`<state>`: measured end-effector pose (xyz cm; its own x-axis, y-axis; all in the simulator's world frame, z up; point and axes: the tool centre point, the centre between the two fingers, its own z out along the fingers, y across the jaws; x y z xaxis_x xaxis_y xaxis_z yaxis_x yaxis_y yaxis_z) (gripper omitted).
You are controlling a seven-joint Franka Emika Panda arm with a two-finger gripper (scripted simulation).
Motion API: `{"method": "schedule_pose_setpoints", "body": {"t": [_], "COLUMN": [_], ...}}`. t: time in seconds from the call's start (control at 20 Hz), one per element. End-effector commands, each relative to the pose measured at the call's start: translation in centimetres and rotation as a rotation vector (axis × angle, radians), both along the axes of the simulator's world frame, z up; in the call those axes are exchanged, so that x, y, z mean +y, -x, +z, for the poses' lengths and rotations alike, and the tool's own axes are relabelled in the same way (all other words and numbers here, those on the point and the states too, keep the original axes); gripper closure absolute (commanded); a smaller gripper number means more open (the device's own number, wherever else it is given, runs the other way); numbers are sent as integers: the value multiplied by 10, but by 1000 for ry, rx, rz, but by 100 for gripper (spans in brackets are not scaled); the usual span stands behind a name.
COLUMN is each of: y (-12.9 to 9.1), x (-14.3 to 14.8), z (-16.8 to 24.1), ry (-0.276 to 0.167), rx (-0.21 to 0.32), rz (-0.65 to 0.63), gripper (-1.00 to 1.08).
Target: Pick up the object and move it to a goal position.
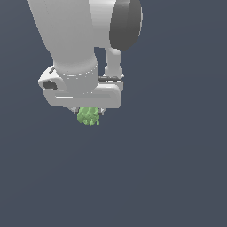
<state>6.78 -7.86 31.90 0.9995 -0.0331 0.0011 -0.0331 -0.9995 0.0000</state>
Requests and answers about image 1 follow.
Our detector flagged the green lumpy object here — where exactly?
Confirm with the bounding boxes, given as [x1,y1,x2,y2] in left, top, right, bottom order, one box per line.
[76,106,101,127]

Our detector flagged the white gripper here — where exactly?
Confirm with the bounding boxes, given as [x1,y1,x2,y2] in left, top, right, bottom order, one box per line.
[37,65,124,116]

